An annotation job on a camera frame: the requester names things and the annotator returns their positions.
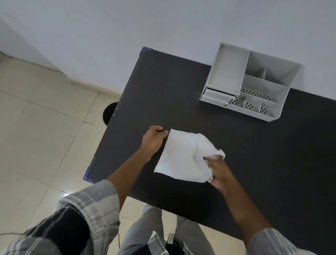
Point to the person's left hand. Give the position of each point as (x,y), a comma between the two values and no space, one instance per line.
(151,140)

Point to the person's right hand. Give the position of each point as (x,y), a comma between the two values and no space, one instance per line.
(220,174)

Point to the person's left thumb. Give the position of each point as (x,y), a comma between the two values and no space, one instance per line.
(162,134)

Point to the person's right thumb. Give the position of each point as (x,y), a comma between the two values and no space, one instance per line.
(208,165)

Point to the white cloth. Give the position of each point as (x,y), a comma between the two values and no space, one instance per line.
(181,157)

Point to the person's right forearm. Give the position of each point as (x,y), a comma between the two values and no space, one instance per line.
(244,210)

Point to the person's left forearm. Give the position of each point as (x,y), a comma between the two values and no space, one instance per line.
(128,176)

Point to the black round stool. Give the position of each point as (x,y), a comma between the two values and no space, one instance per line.
(109,114)

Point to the white organizer drawer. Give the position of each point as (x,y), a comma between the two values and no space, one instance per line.
(216,97)

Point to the blue table corner protector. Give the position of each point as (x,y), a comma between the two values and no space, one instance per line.
(146,49)
(88,174)

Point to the grey trousers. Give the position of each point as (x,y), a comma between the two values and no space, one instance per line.
(147,231)

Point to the white plastic desk organizer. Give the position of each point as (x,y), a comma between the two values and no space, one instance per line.
(262,86)

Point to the grey plaid shirt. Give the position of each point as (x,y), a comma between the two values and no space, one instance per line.
(78,220)

